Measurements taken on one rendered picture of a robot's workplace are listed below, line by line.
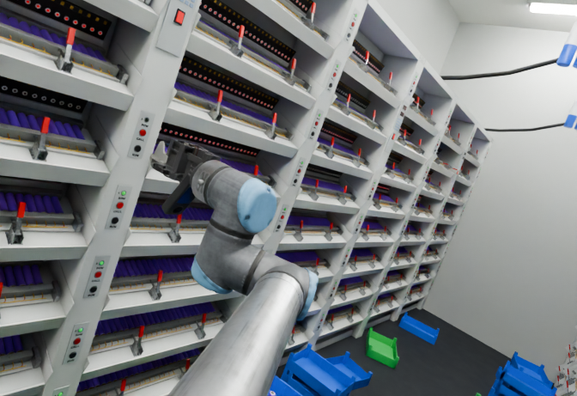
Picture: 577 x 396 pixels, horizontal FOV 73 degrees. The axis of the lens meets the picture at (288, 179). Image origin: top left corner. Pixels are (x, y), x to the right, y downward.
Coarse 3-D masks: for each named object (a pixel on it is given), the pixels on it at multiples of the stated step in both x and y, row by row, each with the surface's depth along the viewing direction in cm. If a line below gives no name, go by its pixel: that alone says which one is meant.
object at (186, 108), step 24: (192, 72) 123; (216, 72) 128; (192, 96) 114; (216, 96) 131; (240, 96) 142; (264, 96) 148; (168, 120) 105; (192, 120) 110; (216, 120) 116; (240, 120) 130; (264, 120) 145; (264, 144) 136; (288, 144) 146
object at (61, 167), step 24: (0, 96) 88; (96, 120) 103; (0, 144) 81; (48, 144) 90; (96, 144) 98; (0, 168) 79; (24, 168) 82; (48, 168) 86; (72, 168) 89; (96, 168) 94
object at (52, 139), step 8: (0, 128) 82; (8, 128) 83; (16, 128) 84; (24, 128) 86; (8, 136) 83; (16, 136) 85; (24, 136) 86; (32, 136) 87; (48, 136) 89; (56, 136) 91; (64, 136) 93; (56, 144) 91; (64, 144) 93; (72, 144) 94; (80, 144) 95; (88, 144) 96
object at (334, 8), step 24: (312, 0) 155; (336, 0) 148; (360, 0) 147; (336, 24) 147; (312, 48) 152; (336, 48) 146; (312, 72) 151; (288, 120) 155; (312, 120) 150; (312, 144) 155; (288, 168) 152; (288, 192) 155
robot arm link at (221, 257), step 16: (208, 224) 73; (208, 240) 71; (224, 240) 70; (240, 240) 71; (208, 256) 70; (224, 256) 70; (240, 256) 70; (256, 256) 71; (192, 272) 72; (208, 272) 70; (224, 272) 70; (240, 272) 69; (208, 288) 70; (224, 288) 72; (240, 288) 70
